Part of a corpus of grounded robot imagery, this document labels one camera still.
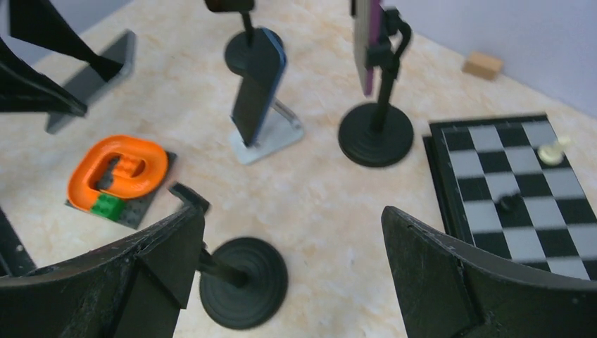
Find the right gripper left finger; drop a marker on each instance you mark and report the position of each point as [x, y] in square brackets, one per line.
[133, 287]

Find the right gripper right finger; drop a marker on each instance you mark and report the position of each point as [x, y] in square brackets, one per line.
[448, 288]

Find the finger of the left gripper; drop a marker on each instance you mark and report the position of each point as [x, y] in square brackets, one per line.
[24, 90]
[39, 23]

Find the black phone stand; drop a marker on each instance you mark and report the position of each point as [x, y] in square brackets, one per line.
[238, 48]
[243, 282]
[378, 134]

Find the white plastic phone holder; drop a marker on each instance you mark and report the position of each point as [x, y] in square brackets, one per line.
[281, 129]

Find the black phone with purple edge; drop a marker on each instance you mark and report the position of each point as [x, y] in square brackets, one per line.
[366, 15]

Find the grey building baseplate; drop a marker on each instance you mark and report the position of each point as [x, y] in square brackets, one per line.
[134, 209]

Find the green building brick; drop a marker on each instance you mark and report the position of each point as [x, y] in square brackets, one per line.
[108, 206]

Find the black chess piece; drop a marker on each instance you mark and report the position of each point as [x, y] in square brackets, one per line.
[508, 203]

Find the black grey chessboard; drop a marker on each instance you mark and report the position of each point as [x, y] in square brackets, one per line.
[496, 194]

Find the white chess piece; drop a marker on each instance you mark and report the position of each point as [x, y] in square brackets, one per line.
[553, 154]

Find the small wooden block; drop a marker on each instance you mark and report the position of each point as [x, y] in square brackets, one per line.
[483, 66]

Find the orange plastic ring toy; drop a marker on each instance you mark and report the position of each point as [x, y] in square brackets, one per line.
[142, 166]

